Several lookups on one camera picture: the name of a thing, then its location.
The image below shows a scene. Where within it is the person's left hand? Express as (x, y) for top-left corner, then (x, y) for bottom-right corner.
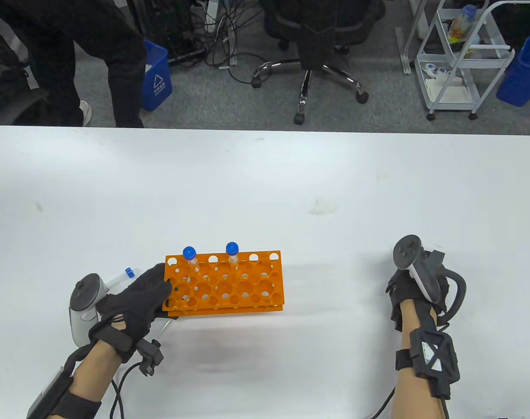
(89, 263), (174, 364)

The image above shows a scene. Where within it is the person's right hand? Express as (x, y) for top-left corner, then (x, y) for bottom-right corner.
(386, 270), (451, 334)

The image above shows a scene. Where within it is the orange test tube rack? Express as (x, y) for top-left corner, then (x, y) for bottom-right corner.
(162, 250), (284, 317)

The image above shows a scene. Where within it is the person's right forearm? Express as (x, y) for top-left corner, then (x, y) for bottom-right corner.
(391, 301), (453, 419)

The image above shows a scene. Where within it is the person's left forearm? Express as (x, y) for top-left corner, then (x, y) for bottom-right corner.
(51, 340), (126, 419)

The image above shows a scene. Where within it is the grey right hand controller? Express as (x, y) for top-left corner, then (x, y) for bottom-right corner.
(392, 235), (467, 326)

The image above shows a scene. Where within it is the grey hand controller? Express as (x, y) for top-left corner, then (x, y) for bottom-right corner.
(68, 274), (109, 347)
(392, 235), (467, 326)

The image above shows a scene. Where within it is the grey left hand controller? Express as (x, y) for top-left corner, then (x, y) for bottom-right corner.
(68, 274), (109, 347)

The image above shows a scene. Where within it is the black labelled battery box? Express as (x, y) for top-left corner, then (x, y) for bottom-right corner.
(26, 369), (67, 419)

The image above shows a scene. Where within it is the white rolling cart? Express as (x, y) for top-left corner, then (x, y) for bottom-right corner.
(414, 0), (516, 122)

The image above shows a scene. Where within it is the blue bin with recycling symbol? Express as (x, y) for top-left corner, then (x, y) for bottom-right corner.
(140, 39), (174, 112)

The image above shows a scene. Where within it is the black chair with armrest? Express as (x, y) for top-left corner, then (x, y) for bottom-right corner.
(0, 87), (51, 127)

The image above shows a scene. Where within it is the white desk leg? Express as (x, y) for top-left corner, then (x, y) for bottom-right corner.
(395, 0), (435, 75)

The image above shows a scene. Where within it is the plain blue bin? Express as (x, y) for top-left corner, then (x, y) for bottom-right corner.
(495, 36), (530, 107)

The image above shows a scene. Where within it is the black office chair chrome base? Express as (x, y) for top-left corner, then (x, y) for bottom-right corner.
(252, 0), (387, 126)

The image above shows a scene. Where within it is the colourful plastic bottle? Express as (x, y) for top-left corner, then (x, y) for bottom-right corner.
(447, 4), (478, 44)

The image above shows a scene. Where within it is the black computer equipment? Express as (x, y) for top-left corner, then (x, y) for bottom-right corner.
(130, 0), (209, 66)

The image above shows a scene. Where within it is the white power strip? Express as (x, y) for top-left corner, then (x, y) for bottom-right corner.
(204, 0), (222, 33)

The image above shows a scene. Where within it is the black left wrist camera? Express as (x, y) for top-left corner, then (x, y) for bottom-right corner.
(136, 340), (164, 377)

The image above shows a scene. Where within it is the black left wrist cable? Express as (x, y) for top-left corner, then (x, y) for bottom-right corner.
(110, 362), (144, 419)

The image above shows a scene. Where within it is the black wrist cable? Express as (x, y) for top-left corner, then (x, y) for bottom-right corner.
(365, 386), (396, 419)
(110, 362), (144, 419)

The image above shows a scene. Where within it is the black right forearm strap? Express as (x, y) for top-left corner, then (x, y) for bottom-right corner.
(395, 349), (416, 371)

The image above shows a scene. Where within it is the black forearm strap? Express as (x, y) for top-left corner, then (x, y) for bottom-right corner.
(395, 349), (416, 371)
(51, 391), (103, 419)

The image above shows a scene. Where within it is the black lattice tracker mount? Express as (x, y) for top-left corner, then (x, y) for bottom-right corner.
(408, 328), (461, 400)

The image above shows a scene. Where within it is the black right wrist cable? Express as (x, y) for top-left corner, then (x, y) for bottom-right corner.
(365, 386), (396, 419)

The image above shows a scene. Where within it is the black left forearm strap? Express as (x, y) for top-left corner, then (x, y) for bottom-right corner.
(51, 391), (103, 419)

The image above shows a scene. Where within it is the tangle of black cables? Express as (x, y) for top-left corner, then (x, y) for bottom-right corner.
(195, 0), (265, 86)

